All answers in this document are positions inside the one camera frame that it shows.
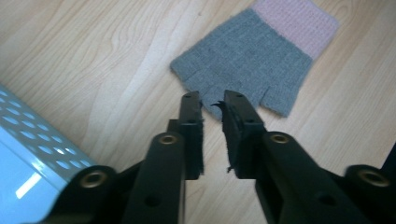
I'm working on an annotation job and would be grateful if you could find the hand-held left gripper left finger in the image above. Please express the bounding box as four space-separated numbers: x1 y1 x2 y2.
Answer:
167 91 205 181

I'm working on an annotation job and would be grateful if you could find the grey and pink knitted glove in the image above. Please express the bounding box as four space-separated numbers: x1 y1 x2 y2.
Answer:
170 0 341 120

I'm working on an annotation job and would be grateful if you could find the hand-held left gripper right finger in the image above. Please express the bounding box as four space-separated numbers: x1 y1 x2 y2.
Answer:
212 90 268 180

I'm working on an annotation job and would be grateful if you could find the light blue perforated basket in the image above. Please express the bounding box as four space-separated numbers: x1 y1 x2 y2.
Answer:
0 84 98 224

